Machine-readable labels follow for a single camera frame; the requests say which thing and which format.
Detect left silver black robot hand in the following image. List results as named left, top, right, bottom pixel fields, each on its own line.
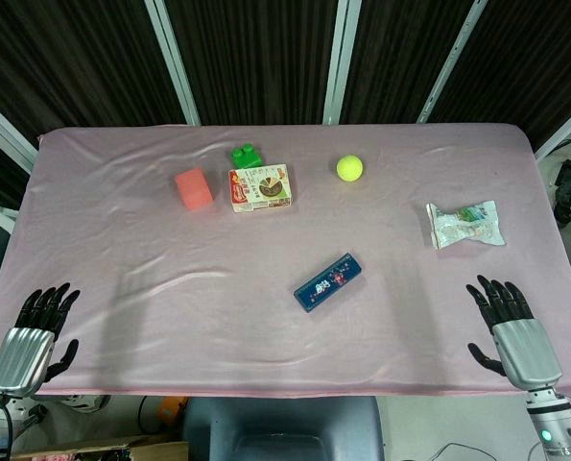
left=0, top=282, right=82, bottom=399

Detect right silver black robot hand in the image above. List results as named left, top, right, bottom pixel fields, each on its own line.
left=465, top=275, right=563, bottom=391

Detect blue glasses case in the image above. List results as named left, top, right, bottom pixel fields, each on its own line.
left=293, top=252, right=366, bottom=314

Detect crinkled snack bag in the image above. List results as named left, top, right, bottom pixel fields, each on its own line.
left=425, top=199, right=506, bottom=251

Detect pink tablecloth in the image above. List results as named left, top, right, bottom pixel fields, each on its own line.
left=0, top=123, right=571, bottom=400

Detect red foam block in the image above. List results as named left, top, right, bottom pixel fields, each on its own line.
left=174, top=166, right=216, bottom=212

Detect yellow tennis ball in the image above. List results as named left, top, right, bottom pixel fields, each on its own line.
left=336, top=154, right=365, bottom=183

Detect grey robot torso base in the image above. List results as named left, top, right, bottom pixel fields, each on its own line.
left=182, top=396, right=385, bottom=461

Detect printed snack carton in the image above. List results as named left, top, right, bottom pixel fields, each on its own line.
left=227, top=162, right=297, bottom=214

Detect green toy brick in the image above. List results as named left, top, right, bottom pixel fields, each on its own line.
left=229, top=143, right=263, bottom=170

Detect dark pleated curtain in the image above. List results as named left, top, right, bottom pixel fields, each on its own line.
left=0, top=0, right=571, bottom=212

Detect white metal frame post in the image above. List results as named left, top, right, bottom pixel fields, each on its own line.
left=0, top=90, right=39, bottom=174
left=534, top=95, right=571, bottom=162
left=416, top=0, right=490, bottom=124
left=144, top=0, right=201, bottom=127
left=321, top=0, right=351, bottom=126

